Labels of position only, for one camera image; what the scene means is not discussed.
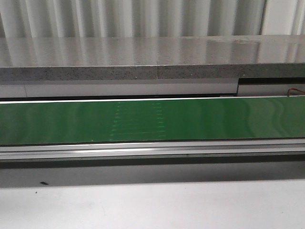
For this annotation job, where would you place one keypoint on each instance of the grey conveyor back rail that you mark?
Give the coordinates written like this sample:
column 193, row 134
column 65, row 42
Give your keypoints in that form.
column 151, row 88

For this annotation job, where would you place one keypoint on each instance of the white corrugated curtain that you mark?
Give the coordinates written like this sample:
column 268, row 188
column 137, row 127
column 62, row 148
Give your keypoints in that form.
column 150, row 18

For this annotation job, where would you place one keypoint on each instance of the green conveyor belt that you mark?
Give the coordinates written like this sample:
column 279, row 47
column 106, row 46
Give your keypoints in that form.
column 65, row 122

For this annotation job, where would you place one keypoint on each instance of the aluminium conveyor front rail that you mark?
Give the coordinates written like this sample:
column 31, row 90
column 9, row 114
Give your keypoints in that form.
column 151, row 150

